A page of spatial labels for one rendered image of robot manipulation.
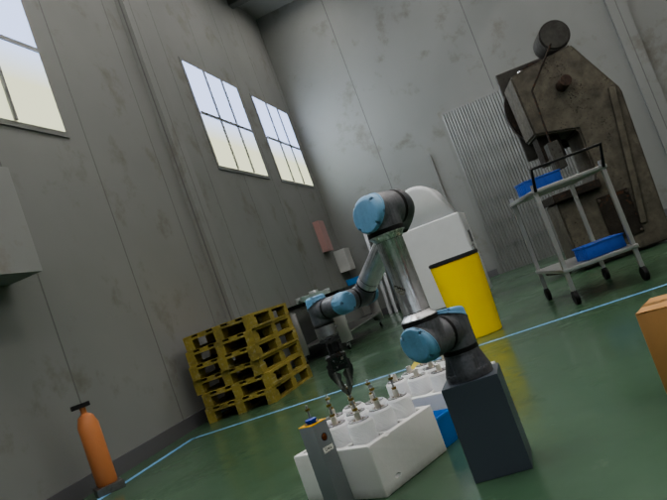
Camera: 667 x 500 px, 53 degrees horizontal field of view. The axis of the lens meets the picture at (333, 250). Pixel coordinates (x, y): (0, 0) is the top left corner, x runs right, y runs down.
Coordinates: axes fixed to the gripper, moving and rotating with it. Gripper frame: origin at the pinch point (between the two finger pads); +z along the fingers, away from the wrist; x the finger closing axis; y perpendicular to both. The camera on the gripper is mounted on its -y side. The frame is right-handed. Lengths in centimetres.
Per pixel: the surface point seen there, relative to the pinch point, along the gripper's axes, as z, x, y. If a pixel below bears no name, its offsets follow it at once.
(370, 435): 16.1, 2.1, 4.9
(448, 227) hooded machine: -63, 194, -569
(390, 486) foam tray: 33.4, 2.3, 9.2
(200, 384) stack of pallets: 1, -115, -370
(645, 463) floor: 36, 65, 63
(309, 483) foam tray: 28.5, -24.8, -13.7
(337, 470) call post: 21.7, -12.4, 11.6
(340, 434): 13.7, -7.5, -3.2
